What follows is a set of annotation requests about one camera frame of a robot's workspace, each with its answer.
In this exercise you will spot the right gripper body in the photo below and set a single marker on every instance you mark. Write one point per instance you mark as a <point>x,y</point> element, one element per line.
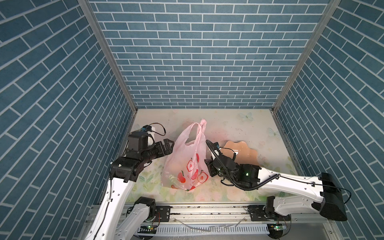
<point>213,169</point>

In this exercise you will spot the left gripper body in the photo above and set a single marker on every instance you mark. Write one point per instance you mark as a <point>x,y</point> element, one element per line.
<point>156,151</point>

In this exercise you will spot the peach scalloped bowl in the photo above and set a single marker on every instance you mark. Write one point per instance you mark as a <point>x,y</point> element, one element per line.
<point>244,154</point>

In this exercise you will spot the pink plastic bag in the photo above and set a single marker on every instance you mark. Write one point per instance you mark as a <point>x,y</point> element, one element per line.
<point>185,168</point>

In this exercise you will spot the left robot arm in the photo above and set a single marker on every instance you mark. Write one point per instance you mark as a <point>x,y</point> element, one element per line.
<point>141,149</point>

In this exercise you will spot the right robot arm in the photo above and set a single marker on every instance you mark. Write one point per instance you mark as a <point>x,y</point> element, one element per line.
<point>289,194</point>

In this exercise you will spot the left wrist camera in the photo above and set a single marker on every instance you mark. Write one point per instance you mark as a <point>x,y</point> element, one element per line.
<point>148,129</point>

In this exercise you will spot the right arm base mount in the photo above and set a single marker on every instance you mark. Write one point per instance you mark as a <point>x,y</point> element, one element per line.
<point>257,213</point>

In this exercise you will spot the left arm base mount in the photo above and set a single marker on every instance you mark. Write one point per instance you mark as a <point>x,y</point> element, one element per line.
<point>159,214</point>

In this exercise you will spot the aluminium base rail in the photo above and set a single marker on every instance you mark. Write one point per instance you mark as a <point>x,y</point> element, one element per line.
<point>225,222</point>

